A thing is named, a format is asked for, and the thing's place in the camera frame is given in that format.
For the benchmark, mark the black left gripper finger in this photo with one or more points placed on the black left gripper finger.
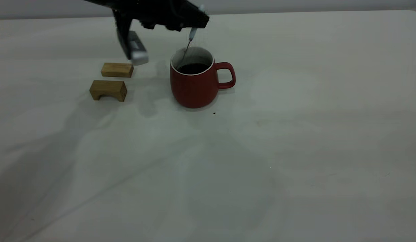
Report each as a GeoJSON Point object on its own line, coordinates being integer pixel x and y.
{"type": "Point", "coordinates": [187, 22]}
{"type": "Point", "coordinates": [191, 7]}

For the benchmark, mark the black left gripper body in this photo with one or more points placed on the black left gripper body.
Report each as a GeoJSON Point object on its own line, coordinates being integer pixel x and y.
{"type": "Point", "coordinates": [154, 11]}

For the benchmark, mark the red ceramic mug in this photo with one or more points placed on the red ceramic mug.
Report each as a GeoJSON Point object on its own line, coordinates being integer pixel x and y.
{"type": "Point", "coordinates": [194, 90]}

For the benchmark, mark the dark coffee liquid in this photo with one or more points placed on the dark coffee liquid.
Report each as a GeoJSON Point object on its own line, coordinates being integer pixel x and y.
{"type": "Point", "coordinates": [194, 69]}

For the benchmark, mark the flat wooden block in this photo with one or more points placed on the flat wooden block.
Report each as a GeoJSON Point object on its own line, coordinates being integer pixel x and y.
{"type": "Point", "coordinates": [115, 70]}

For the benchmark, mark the arched wooden block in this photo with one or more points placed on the arched wooden block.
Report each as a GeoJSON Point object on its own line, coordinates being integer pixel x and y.
{"type": "Point", "coordinates": [108, 88]}

